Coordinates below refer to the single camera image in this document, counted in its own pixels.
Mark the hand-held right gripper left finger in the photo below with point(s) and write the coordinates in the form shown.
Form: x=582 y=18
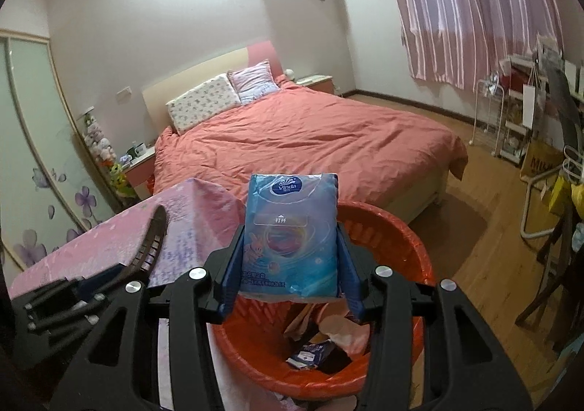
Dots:
x=232 y=274

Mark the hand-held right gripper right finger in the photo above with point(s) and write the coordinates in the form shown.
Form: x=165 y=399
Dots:
x=346 y=274

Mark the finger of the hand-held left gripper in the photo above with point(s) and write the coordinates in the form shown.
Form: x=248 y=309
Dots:
x=150 y=246

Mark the orange plastic basket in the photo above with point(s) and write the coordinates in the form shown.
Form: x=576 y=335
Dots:
x=392 y=237

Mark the blue tissue packet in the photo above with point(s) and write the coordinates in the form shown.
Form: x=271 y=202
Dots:
x=287 y=233

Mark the black dotted cloth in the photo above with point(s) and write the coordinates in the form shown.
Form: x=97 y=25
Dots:
x=337 y=361

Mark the blue white wrapper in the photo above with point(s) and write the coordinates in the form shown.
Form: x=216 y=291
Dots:
x=310 y=354

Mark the pink floral tablecloth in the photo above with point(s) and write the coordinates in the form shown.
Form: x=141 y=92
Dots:
x=191 y=219

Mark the pink nightstand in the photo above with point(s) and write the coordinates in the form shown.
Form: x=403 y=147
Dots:
x=141 y=173
x=319 y=85

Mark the yellow green plush toy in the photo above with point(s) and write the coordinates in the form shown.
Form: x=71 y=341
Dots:
x=119 y=178

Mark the white mug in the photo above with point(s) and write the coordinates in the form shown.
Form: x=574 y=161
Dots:
x=140 y=149

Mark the hanging plush toys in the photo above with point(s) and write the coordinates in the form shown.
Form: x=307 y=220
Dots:
x=98 y=142

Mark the bed with salmon duvet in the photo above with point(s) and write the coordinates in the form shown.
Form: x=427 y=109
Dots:
x=319 y=132

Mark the white floral pillow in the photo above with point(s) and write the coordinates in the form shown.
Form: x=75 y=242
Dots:
x=200 y=103

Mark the flower-print sliding wardrobe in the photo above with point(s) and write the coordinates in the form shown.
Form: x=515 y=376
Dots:
x=36 y=142

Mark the beige and pink headboard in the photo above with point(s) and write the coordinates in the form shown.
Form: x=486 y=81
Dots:
x=191 y=78

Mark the pink striped pillow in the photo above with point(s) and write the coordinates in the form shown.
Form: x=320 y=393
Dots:
x=253 y=80

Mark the small white round lamp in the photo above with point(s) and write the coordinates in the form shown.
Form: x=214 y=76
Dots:
x=289 y=73

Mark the white shelf cart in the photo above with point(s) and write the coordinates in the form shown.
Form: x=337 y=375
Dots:
x=513 y=137

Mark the dark wooden chair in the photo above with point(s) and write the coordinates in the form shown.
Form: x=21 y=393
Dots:
x=565 y=256

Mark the yellow bag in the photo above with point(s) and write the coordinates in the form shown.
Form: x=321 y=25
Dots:
x=559 y=194

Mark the white paper bag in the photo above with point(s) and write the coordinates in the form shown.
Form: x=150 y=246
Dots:
x=531 y=107

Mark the pink striped curtain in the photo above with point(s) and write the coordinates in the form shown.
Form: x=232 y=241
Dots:
x=456 y=5

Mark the white wall socket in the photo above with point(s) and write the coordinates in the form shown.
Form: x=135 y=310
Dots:
x=124 y=93

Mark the white tube frame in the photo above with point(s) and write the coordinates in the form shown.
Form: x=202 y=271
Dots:
x=523 y=221

